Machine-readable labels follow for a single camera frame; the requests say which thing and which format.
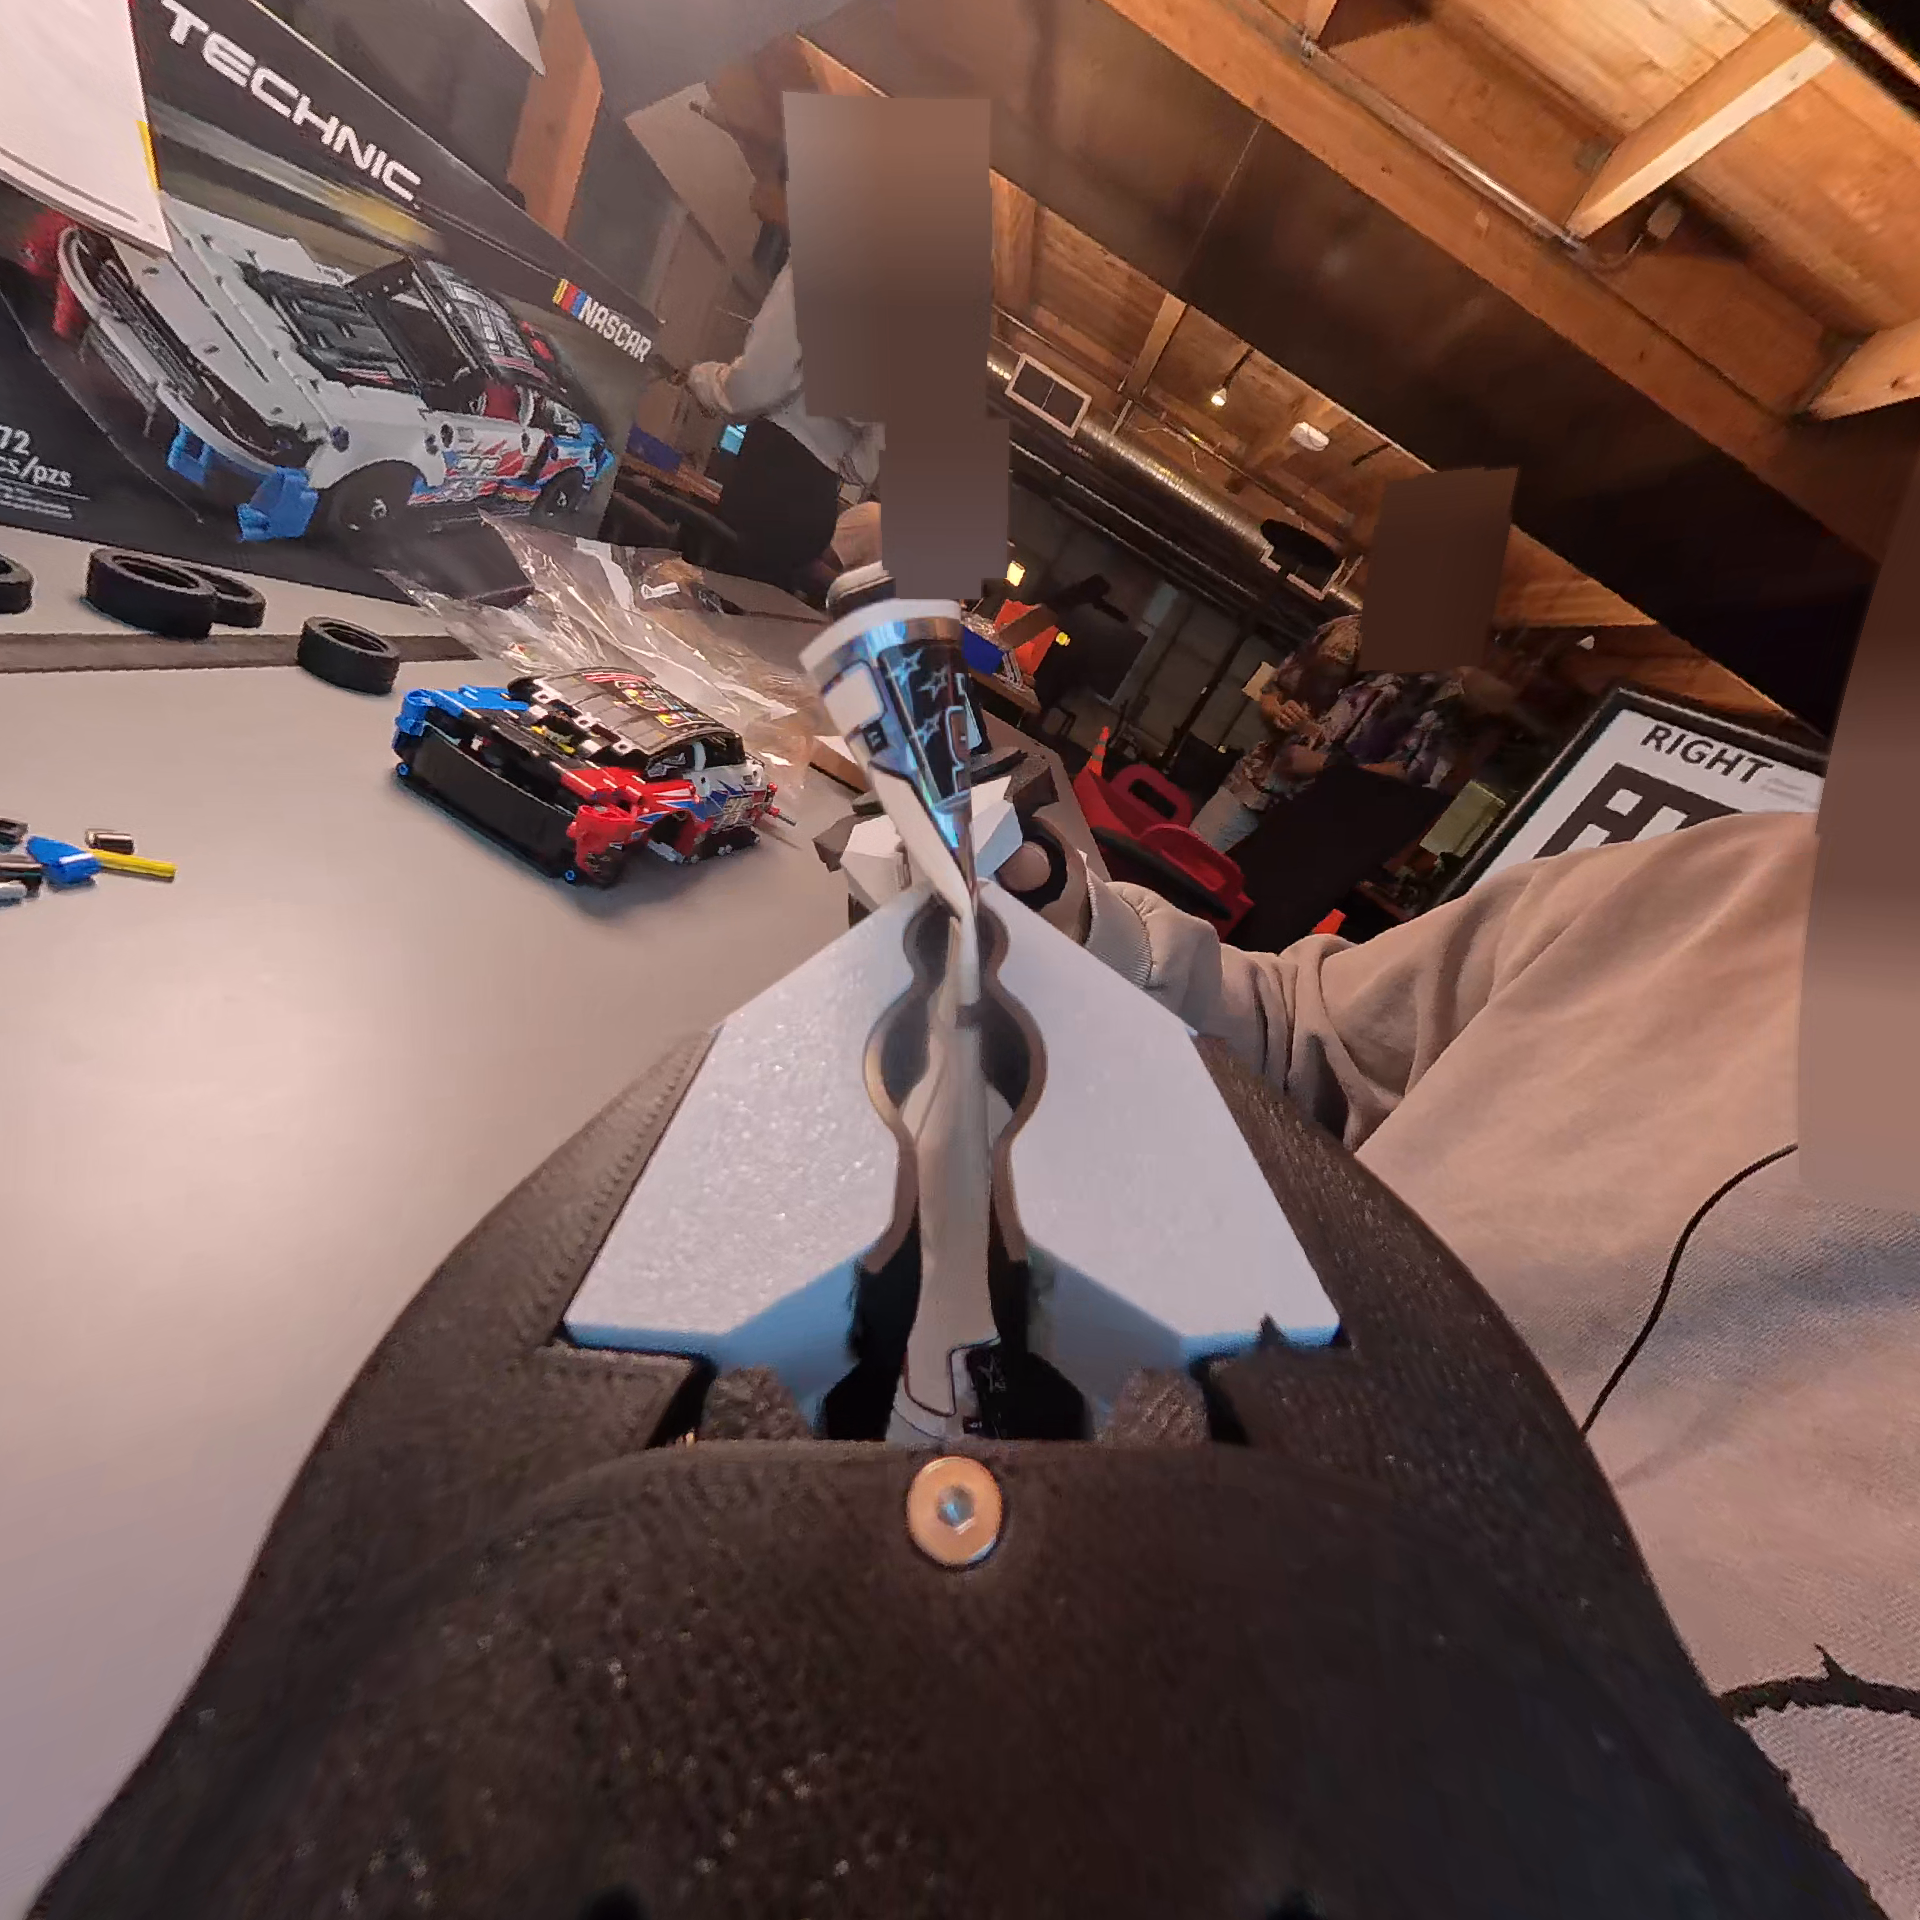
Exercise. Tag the person's right forearm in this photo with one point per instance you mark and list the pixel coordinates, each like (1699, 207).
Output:
(1350, 990)

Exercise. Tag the person's beige hoodie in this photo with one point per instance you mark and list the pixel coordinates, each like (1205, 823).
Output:
(1769, 1425)

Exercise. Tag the white paper sheet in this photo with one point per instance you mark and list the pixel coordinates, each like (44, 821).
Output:
(508, 28)
(77, 105)

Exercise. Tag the red black lego car model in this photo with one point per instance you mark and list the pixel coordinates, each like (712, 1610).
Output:
(585, 781)

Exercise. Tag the white wall vent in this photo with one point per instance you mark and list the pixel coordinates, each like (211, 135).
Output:
(1046, 394)

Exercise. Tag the black rubber lego tire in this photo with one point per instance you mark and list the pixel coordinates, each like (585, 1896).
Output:
(150, 591)
(349, 652)
(12, 582)
(236, 600)

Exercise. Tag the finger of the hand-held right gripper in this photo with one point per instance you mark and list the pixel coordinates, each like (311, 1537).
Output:
(869, 869)
(1008, 805)

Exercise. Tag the red plastic chair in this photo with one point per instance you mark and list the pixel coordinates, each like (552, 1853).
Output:
(1201, 885)
(1149, 797)

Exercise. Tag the black framed white sign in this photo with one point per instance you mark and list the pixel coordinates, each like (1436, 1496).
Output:
(1651, 781)

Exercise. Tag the clear plastic bag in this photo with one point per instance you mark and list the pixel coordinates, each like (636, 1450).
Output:
(600, 616)

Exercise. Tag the shiny sticker sheet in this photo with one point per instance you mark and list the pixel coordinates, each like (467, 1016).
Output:
(915, 721)

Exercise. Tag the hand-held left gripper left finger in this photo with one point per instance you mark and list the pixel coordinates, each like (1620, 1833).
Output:
(734, 1200)

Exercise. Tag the blue curved lego slope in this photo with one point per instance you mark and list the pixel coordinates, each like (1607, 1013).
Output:
(62, 858)

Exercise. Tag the silver ventilation duct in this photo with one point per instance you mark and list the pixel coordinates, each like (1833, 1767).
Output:
(1184, 480)

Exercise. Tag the black lego set box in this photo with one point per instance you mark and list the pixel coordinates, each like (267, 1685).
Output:
(301, 301)

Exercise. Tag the black table divider strip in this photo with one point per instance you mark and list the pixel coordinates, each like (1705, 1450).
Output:
(225, 652)

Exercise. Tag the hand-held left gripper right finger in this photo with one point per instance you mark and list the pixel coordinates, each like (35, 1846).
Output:
(1172, 1200)

